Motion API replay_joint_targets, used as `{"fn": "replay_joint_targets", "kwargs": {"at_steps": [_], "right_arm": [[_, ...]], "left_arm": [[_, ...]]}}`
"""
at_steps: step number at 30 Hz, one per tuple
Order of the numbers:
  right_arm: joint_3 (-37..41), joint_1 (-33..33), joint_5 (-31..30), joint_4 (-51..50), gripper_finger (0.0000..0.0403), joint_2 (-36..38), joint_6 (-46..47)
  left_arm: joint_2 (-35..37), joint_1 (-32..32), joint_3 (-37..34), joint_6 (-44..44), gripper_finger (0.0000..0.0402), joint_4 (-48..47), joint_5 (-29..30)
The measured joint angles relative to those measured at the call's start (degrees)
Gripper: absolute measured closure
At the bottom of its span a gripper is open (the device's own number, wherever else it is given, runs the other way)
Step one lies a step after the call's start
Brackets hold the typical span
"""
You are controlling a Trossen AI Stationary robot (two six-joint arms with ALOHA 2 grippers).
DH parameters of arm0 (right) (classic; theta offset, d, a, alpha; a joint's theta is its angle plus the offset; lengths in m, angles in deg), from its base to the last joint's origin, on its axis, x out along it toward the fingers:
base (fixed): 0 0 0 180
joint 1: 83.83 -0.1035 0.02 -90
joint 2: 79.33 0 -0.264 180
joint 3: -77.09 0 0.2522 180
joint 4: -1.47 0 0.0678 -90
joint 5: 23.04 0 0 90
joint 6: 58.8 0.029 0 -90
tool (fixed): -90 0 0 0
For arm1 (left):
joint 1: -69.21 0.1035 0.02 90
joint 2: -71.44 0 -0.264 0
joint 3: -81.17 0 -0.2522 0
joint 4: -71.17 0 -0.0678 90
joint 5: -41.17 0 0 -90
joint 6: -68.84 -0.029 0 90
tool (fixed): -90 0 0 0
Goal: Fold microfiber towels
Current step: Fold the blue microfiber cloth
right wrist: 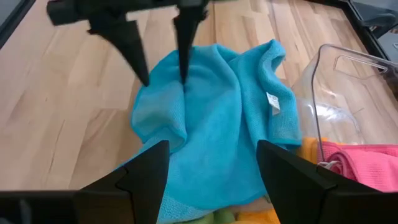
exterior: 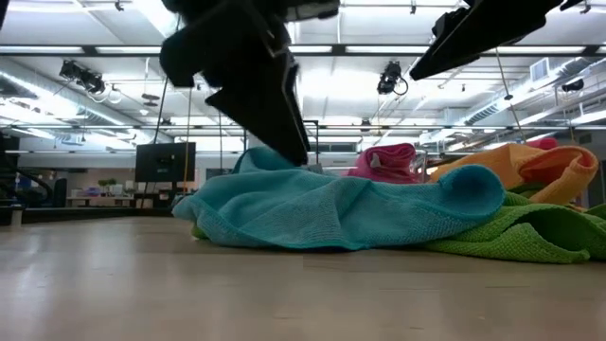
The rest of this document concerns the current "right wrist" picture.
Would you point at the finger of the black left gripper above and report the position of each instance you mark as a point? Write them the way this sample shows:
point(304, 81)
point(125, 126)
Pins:
point(186, 31)
point(124, 40)

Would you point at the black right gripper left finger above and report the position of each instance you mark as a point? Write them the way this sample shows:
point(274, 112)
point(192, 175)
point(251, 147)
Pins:
point(146, 174)

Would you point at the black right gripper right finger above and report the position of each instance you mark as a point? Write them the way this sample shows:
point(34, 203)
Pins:
point(286, 180)

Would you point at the orange microfiber towel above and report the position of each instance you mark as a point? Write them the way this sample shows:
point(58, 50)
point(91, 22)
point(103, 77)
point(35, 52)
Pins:
point(309, 149)
point(258, 217)

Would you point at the clear plastic bin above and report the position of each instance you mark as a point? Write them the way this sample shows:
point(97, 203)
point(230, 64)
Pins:
point(329, 121)

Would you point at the green microfiber towel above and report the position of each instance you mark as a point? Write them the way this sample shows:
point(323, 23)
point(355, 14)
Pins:
point(217, 217)

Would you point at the pink microfiber towel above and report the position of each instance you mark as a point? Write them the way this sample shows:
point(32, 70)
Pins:
point(373, 174)
point(357, 147)

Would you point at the blue microfiber towel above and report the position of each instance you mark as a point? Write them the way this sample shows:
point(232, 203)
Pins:
point(217, 124)

